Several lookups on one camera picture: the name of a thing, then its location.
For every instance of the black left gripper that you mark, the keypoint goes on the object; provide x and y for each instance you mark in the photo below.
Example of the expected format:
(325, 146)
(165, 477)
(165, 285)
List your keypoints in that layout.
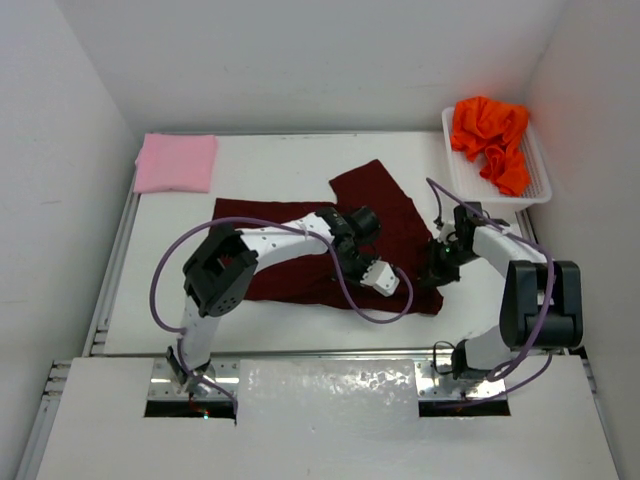
(358, 276)

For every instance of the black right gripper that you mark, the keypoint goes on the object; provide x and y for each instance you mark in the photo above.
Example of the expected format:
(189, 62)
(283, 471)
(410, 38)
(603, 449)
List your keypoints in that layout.
(436, 275)

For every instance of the dark red t-shirt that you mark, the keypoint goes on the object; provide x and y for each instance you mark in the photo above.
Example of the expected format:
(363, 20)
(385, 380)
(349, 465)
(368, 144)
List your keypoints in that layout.
(310, 280)

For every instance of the pink t-shirt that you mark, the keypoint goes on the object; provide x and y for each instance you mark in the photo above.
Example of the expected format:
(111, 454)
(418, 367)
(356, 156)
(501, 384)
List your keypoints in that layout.
(175, 163)

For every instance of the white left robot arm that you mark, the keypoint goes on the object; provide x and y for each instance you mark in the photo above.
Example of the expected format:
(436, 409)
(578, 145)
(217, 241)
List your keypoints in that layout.
(218, 274)

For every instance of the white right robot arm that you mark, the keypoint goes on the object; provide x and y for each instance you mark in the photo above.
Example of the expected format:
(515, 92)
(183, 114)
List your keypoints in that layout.
(541, 307)

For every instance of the white plastic basket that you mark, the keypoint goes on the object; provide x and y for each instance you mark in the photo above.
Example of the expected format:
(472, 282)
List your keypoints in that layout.
(468, 185)

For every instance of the orange t-shirt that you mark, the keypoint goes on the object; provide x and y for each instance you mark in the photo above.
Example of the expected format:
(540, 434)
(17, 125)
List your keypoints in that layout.
(494, 129)

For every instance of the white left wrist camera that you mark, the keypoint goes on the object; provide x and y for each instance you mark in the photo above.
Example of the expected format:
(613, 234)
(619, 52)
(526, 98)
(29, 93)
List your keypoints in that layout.
(381, 277)

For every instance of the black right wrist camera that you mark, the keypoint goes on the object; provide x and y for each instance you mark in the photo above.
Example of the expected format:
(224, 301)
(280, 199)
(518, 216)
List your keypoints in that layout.
(462, 225)

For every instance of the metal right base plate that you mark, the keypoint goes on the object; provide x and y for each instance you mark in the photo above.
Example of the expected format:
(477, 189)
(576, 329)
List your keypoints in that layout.
(435, 383)

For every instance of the metal base plate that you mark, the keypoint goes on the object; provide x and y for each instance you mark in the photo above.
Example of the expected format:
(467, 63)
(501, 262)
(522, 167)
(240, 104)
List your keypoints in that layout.
(435, 383)
(164, 385)

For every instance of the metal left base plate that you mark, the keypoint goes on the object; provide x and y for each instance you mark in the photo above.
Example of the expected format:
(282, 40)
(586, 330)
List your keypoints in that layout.
(164, 385)

